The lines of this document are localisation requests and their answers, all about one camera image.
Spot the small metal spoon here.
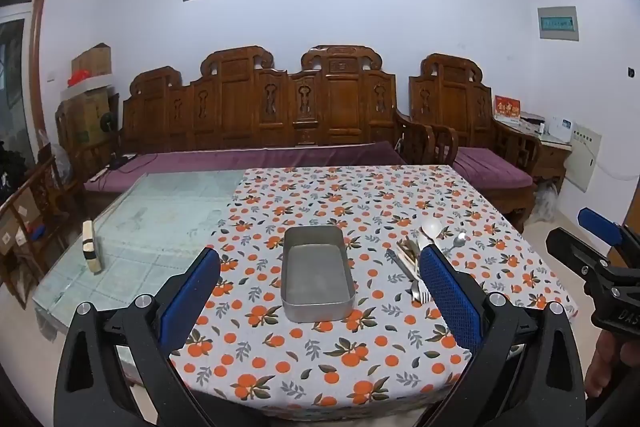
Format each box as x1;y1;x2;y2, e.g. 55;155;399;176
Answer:
440;231;470;258

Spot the white wall panel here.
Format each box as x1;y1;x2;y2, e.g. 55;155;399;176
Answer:
565;122;603;193

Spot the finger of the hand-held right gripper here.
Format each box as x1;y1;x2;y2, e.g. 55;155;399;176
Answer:
577;207;640;258
545;227;611;280

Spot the small brown cardboard box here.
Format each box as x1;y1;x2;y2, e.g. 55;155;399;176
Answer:
71;44;112;80

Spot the person's right hand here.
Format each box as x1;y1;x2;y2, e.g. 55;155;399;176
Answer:
584;331;625;400

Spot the red gift box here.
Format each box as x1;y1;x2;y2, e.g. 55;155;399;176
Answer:
494;95;522;124

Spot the clear plastic bag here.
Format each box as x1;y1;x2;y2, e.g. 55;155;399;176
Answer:
52;142;71;180
532;182;559;224

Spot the white flat box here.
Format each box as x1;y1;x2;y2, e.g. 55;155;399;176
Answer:
60;74;115;100

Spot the large metal spoon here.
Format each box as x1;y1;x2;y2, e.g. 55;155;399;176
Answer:
384;248;417;284

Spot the orange print tablecloth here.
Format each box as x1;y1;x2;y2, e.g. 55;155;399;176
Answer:
167;164;581;414

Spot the carved wooden armchair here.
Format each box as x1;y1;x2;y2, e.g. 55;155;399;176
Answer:
397;53;543;234

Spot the purple armchair cushion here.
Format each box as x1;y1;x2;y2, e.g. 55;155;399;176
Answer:
452;147;535;190

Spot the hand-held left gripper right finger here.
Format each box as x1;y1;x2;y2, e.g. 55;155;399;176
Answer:
419;244;586;427

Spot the white plastic spoon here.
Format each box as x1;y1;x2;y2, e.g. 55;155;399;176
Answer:
412;219;444;265

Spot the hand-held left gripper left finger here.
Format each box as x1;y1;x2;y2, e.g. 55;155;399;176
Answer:
54;247;222;427

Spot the carved wooden sofa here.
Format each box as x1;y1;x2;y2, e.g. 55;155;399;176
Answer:
65;46;416;214

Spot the brown wooden door frame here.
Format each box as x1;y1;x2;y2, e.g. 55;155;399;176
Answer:
27;0;54;154

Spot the white and blue device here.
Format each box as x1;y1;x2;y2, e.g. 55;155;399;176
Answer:
547;117;574;142

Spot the wooden side table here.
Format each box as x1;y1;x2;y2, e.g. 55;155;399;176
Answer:
535;132;574;196

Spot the white printer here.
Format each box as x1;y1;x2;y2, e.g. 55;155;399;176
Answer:
520;112;546;136

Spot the large brown cardboard box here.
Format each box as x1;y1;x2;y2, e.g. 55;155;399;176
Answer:
60;89;114;146

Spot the wooden block with black band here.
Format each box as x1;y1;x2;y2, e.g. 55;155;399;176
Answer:
81;220;102;276

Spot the grey wall electrical box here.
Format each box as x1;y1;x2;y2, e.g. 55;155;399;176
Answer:
537;6;580;41

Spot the rectangular metal tray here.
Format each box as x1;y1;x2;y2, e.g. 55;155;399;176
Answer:
280;225;357;323

